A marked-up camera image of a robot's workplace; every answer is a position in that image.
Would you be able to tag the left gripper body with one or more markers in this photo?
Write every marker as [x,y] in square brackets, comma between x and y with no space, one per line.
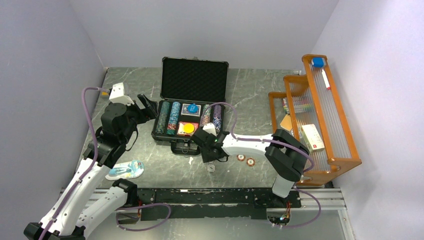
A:
[138,115]

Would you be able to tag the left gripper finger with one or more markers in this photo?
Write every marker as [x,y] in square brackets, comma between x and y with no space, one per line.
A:
[152,114]
[148,104]

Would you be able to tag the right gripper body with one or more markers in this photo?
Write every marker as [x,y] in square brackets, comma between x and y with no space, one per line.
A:
[207,156]

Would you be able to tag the white dealer button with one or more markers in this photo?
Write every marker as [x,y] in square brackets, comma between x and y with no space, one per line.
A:
[211,168]

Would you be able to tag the yellow round button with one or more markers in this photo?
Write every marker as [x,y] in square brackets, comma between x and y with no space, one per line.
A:
[188,128]

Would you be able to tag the blue playing card deck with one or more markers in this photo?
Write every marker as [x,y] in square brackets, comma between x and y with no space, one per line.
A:
[185,112]

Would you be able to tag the red playing card deck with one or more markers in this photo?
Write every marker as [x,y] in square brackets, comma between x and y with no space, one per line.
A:
[180,130]

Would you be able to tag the blue small blind button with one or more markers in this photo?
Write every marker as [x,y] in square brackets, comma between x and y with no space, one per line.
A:
[193,108]

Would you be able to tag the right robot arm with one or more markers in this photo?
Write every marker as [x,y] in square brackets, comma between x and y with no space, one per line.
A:
[284,152]

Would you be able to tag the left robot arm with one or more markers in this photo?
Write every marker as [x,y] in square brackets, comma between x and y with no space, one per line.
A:
[69,219]

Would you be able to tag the black poker set case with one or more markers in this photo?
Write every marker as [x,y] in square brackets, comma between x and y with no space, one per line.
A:
[189,81]

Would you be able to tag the blister pack blue tool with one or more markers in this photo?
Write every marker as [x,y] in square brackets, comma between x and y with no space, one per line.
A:
[126,170]

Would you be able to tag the coloured marker set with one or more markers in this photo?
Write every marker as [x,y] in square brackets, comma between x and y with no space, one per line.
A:
[300,106]

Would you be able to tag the light blue poker chip row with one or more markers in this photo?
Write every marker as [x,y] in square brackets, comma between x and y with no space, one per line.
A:
[173,118]

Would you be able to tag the green orange poker chip row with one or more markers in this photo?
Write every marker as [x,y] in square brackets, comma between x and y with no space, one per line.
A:
[206,115]

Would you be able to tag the red white poker chip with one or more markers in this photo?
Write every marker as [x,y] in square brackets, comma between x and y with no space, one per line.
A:
[240,157]
[250,162]

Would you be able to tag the purple blue poker chip row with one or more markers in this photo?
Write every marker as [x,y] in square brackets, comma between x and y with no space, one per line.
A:
[217,118]

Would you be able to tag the tan paper notepad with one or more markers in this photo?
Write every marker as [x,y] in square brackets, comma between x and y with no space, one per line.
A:
[286,123]

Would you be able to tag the white red box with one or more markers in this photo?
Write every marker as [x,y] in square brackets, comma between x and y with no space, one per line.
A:
[311,137]

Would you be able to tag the orange wooden rack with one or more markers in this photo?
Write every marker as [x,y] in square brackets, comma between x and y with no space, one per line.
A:
[340,154]

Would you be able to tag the white red marker pen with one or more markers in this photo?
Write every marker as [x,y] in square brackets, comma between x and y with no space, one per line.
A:
[325,79]

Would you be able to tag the blue cube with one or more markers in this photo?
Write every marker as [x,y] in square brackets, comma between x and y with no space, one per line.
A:
[318,62]

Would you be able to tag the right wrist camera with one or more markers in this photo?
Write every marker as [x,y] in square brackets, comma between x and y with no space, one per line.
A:
[210,128]

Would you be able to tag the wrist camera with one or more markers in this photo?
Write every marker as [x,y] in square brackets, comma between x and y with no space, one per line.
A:
[210,128]
[119,94]

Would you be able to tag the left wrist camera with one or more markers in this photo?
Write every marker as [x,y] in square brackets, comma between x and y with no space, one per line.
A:
[119,94]

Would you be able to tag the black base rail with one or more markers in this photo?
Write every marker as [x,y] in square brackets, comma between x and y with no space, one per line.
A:
[256,203]

